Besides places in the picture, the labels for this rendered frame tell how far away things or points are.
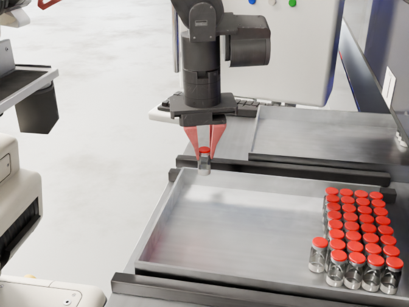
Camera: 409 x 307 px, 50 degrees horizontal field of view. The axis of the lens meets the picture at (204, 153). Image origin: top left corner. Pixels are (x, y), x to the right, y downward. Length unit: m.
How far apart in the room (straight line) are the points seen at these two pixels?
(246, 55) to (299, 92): 0.78
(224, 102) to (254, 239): 0.21
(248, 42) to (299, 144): 0.39
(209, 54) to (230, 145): 0.36
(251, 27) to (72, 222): 1.81
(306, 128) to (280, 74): 0.39
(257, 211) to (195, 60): 0.27
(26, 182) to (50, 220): 1.31
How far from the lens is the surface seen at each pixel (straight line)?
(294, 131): 1.03
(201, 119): 0.66
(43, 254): 2.14
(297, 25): 1.36
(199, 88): 0.64
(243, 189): 0.79
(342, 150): 0.97
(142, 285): 0.58
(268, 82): 1.42
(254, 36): 0.64
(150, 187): 2.50
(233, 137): 0.99
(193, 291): 0.57
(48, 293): 1.52
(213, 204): 0.75
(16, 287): 1.58
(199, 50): 0.63
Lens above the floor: 1.30
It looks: 27 degrees down
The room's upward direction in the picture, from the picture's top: straight up
